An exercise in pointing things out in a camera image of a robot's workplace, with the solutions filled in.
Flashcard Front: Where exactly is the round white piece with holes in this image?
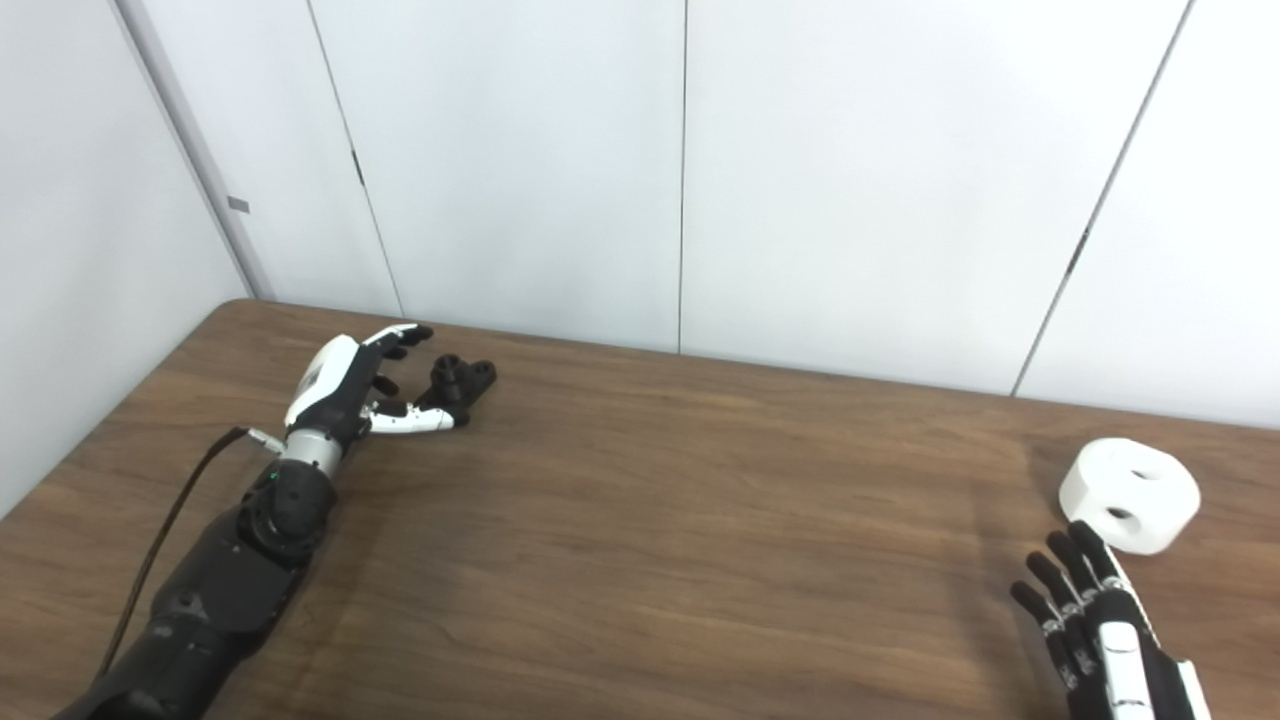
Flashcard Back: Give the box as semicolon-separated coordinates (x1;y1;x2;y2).
1059;437;1201;556

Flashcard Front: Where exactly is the black flanged holder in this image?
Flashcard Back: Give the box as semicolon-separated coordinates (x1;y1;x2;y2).
415;354;498;429

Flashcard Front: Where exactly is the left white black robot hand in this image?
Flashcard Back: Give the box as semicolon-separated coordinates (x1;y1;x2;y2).
284;323;471;456

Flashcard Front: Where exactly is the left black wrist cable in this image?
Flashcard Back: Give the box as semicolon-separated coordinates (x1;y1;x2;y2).
97;427;286;681

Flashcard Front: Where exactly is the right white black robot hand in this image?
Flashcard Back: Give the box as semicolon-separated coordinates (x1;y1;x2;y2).
1010;520;1213;720

